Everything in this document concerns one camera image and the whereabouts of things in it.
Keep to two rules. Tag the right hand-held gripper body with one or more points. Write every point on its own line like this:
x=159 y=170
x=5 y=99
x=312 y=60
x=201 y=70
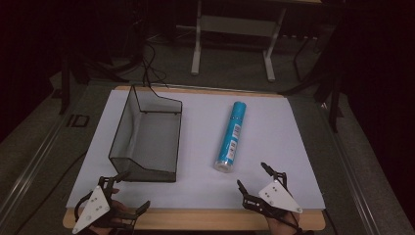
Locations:
x=279 y=197

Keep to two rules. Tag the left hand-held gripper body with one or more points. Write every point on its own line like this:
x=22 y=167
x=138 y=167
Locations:
x=93 y=204

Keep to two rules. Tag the blue cylindrical tube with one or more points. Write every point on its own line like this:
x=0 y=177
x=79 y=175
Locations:
x=232 y=137

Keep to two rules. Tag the person's left hand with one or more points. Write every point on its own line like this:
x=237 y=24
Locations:
x=121 y=208

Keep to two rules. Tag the person's right hand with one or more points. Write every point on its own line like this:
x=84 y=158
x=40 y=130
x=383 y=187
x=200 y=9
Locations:
x=281 y=225

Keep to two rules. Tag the white table mat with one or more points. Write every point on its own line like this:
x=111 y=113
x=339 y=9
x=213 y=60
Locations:
x=261 y=147

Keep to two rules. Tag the black metal stand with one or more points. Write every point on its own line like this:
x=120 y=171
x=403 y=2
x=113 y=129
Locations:
x=65 y=84
x=329 y=81

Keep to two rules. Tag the black floor bracket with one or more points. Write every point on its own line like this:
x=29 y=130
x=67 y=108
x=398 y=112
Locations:
x=78 y=120

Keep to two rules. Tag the grey metal rail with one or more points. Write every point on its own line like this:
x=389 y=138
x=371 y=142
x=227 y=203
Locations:
x=352 y=169
x=32 y=163

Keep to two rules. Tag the white metal desk frame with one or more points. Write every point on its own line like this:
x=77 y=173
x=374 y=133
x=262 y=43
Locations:
x=239 y=26

